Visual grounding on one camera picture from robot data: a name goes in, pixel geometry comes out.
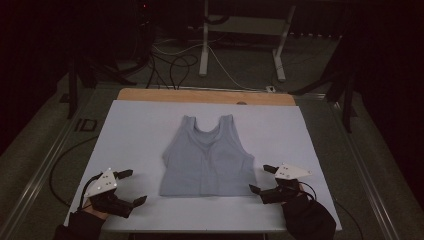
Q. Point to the black metal stand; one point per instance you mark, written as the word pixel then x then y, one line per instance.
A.
pixel 72 90
pixel 346 100

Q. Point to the metal floor rail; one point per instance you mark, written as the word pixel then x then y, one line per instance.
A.
pixel 40 173
pixel 366 186

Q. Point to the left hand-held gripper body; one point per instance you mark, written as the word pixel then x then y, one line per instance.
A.
pixel 104 184

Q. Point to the grey tank top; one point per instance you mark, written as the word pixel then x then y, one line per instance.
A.
pixel 208 160

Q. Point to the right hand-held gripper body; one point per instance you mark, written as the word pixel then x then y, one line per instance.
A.
pixel 286 181

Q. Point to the white plug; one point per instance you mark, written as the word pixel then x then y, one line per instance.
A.
pixel 270 89

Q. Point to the person's left hand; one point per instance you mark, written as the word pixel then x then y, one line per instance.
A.
pixel 95 210

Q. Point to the white desk frame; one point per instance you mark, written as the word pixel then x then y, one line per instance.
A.
pixel 204 50

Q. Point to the white table mat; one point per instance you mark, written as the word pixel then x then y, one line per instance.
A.
pixel 140 133

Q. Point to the dark computer tower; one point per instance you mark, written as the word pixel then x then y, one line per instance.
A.
pixel 141 30

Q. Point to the person's right hand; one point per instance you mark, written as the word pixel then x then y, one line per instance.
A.
pixel 300 208

